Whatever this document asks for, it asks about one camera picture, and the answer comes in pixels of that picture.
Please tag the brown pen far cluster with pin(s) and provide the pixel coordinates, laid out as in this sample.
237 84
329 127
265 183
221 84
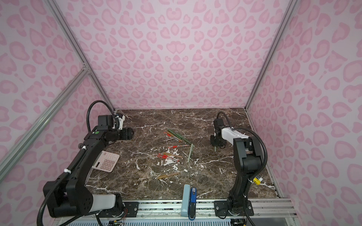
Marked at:
174 135

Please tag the aluminium frame corner post right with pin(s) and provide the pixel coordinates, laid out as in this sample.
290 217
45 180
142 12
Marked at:
289 13

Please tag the brown pen beside red pair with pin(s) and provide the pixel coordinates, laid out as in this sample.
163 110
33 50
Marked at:
172 155

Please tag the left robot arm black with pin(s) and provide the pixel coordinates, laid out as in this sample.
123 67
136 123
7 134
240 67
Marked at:
67 196

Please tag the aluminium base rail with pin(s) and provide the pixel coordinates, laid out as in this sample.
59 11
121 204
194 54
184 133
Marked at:
267 212

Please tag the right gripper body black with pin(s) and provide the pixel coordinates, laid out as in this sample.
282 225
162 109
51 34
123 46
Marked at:
216 140

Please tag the single red gel pen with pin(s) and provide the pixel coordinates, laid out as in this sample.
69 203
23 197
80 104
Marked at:
173 147

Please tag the red gel pen pair lower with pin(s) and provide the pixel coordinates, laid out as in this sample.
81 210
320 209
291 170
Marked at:
168 158

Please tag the aluminium diagonal frame bar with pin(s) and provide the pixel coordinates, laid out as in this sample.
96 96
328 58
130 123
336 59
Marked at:
19 149

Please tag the aluminium frame corner post left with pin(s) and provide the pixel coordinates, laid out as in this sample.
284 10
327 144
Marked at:
74 43

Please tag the green pen far short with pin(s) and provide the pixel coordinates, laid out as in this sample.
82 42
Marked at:
185 140

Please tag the red gel pen pair upper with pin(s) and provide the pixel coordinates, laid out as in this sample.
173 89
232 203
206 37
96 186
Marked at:
162 154

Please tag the red gel pen pair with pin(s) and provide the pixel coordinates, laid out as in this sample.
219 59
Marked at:
162 154
168 158

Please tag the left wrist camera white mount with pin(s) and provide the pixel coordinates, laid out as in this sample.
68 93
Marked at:
120 118

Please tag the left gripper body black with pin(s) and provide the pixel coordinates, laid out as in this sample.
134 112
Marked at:
126 133

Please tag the pink calculator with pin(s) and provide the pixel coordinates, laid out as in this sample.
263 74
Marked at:
106 161

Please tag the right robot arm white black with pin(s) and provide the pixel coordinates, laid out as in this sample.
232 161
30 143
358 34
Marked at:
250 158

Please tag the aluminium frame corner post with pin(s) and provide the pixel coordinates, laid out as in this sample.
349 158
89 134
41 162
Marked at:
289 13
74 43

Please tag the blue grey camera mount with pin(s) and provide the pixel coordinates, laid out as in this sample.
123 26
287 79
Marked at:
189 201

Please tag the red gel pen far cluster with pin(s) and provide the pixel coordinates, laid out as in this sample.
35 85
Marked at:
172 136

